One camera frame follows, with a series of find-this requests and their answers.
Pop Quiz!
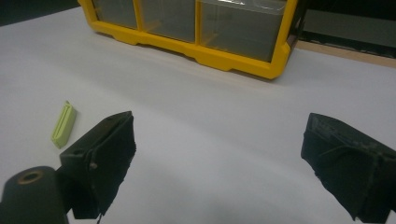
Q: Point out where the wooden ledge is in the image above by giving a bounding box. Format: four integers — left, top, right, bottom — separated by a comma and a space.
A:
294, 40, 396, 69

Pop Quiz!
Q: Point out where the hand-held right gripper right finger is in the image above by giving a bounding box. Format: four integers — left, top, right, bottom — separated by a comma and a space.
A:
300, 112, 396, 224

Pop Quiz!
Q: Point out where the clear plastic drawer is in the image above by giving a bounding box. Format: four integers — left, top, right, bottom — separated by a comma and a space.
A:
199, 0, 288, 63
92, 0, 138, 30
140, 0, 197, 44

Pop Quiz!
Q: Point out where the dark framed panel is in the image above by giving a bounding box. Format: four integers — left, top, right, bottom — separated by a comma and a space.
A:
302, 8, 396, 59

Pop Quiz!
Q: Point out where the clear plastic container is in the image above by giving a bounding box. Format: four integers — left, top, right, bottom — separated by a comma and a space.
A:
78, 0, 307, 80

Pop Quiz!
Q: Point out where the light green plastic clip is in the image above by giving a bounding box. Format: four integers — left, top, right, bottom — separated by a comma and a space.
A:
50, 100, 78, 149

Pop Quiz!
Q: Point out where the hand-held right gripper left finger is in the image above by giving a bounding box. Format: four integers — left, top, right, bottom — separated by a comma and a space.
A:
55, 110, 137, 220

